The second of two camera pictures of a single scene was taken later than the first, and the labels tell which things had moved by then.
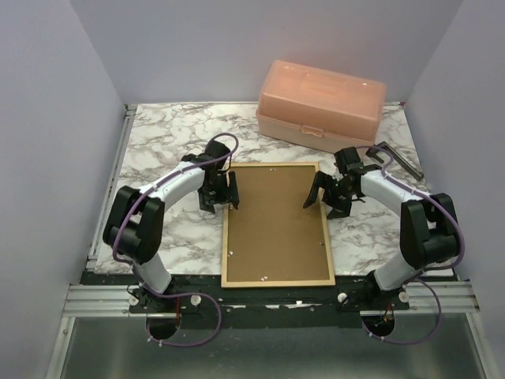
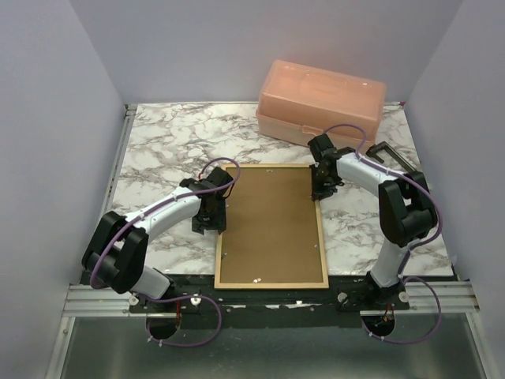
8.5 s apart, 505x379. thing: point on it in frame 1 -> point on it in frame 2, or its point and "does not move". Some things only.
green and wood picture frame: [271, 239] does not move
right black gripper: [319, 180] -> [316, 189]
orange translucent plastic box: [338, 110] does not move
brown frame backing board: [271, 237] does not move
